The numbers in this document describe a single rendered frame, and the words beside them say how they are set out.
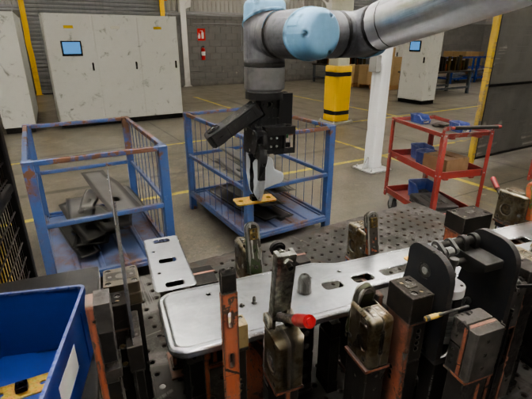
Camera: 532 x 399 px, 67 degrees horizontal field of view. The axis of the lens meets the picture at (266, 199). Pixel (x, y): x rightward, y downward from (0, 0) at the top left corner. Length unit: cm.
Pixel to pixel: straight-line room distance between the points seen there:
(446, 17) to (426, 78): 1078
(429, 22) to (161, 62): 832
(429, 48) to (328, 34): 1070
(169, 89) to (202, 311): 814
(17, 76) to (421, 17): 804
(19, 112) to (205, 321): 780
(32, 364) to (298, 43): 69
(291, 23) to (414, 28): 18
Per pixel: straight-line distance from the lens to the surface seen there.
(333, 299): 96
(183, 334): 87
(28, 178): 255
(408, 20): 66
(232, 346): 77
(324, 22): 65
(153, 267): 111
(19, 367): 86
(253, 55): 74
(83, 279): 106
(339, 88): 822
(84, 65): 853
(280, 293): 74
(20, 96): 847
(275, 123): 78
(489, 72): 557
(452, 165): 352
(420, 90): 1141
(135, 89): 874
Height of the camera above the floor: 155
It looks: 22 degrees down
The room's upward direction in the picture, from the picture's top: straight up
